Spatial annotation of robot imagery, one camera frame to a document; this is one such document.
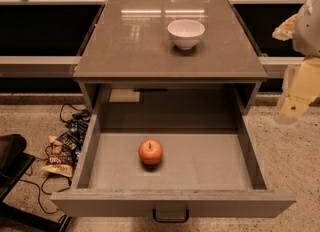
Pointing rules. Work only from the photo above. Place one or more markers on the black equipment base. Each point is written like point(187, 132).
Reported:
point(14, 162)

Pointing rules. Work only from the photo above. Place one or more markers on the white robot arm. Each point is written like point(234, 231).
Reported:
point(306, 34)

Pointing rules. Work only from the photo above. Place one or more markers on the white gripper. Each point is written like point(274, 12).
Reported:
point(308, 31)

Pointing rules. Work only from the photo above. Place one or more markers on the white bowl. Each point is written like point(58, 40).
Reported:
point(185, 33)

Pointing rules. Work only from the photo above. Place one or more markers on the red apple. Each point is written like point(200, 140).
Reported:
point(150, 152)

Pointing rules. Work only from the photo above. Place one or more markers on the dark blue snack bag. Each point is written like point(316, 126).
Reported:
point(74, 137)

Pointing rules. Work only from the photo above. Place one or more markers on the grey cabinet with counter top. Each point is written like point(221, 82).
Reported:
point(130, 48)

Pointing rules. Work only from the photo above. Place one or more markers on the yellow snack bag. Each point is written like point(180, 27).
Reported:
point(60, 159)

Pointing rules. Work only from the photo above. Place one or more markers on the beige label inside cabinet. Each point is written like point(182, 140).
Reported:
point(124, 96)

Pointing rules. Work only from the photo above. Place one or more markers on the black drawer handle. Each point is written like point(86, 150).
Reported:
point(161, 216)

